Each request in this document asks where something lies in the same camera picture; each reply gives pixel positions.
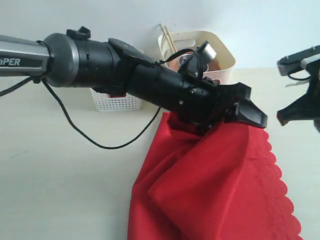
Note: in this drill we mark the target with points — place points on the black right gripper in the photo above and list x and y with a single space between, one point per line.
307 107

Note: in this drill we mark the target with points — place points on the white perforated plastic basket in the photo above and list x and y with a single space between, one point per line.
115 102

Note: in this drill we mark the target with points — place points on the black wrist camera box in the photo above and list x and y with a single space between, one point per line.
298 61

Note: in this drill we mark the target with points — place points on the red table cloth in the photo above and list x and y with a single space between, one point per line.
224 185

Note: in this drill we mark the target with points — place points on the cream plastic bin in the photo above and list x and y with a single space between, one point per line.
225 59

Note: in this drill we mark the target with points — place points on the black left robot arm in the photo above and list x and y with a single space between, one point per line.
61 60

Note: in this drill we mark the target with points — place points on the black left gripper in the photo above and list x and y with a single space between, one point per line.
232 104

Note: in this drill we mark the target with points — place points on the red sausage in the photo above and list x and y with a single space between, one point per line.
115 96

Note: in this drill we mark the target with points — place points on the wooden chopstick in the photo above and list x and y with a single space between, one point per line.
162 28
169 40

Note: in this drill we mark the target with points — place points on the brown wooden plate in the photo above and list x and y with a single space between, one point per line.
212 66

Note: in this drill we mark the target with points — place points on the stainless steel cup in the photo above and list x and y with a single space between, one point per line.
185 59

